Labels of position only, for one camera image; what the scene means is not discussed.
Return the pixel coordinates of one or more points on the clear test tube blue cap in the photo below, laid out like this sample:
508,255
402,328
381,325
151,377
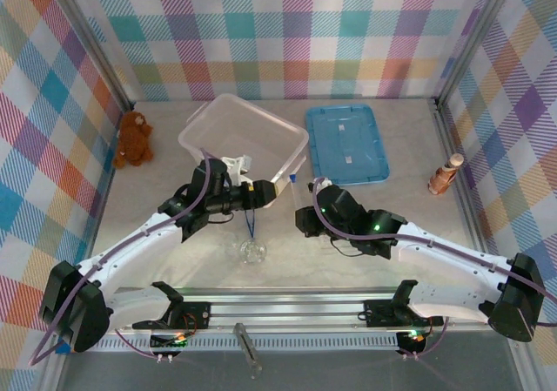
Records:
297,195

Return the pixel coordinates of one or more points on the blue tweezers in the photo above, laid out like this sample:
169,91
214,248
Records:
252,233

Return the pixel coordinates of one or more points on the clear plastic cup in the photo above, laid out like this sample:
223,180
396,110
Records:
252,251

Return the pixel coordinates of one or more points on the clear plastic storage bin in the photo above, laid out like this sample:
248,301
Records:
243,130

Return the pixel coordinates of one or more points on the blue plastic bin lid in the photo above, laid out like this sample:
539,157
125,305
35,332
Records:
344,147

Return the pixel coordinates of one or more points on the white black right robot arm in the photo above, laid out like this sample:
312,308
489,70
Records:
444,245

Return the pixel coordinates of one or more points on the brown teddy bear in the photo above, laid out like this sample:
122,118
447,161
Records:
135,138

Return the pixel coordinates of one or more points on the brown bottle beige cap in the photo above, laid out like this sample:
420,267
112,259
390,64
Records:
441,177

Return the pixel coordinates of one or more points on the black circuit board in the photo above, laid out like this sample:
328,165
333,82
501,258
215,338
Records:
413,341
167,343

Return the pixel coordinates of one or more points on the grey metal bar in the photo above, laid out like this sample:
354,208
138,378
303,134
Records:
248,347

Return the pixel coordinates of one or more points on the blue orange toy block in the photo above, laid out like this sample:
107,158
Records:
63,348

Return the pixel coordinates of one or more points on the wide aluminium base rail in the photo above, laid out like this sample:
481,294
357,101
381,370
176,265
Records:
283,310

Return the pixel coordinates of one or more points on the narrow aluminium side rail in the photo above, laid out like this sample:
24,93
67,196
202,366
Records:
448,138

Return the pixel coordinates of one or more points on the aluminium frame post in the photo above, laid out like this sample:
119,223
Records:
92,42
474,38

